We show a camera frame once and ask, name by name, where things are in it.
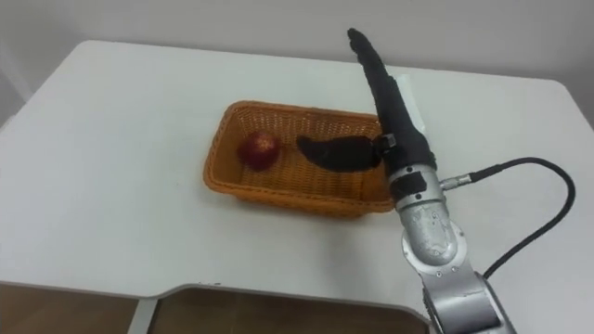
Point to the red apple soft toy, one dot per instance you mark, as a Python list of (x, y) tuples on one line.
[(259, 150)]

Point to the white desk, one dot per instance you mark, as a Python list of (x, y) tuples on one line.
[(139, 185)]

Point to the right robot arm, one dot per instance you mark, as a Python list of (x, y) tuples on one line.
[(436, 241)]

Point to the orange woven basket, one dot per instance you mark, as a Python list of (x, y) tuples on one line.
[(297, 181)]

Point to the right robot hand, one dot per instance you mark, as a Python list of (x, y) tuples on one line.
[(394, 125)]

